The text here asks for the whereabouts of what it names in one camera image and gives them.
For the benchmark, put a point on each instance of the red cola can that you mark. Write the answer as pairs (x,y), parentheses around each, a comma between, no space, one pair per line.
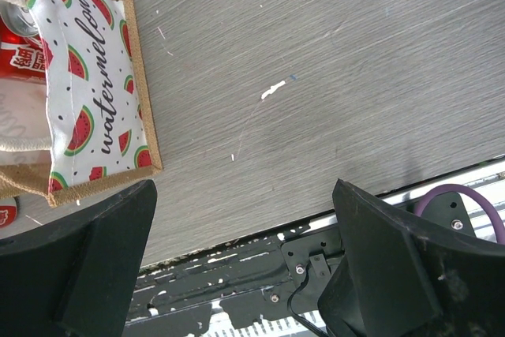
(9,208)
(22,57)

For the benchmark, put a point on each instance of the brown canvas bag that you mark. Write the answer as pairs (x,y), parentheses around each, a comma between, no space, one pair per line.
(96,130)

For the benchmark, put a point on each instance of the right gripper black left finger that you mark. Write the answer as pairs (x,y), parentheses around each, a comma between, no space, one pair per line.
(76,276)

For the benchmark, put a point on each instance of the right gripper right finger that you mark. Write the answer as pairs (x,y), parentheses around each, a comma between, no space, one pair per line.
(404,275)

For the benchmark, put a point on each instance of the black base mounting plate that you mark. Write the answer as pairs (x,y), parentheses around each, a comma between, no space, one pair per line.
(279,273)

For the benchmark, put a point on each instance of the white slotted cable duct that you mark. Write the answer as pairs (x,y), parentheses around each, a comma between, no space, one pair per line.
(220,325)

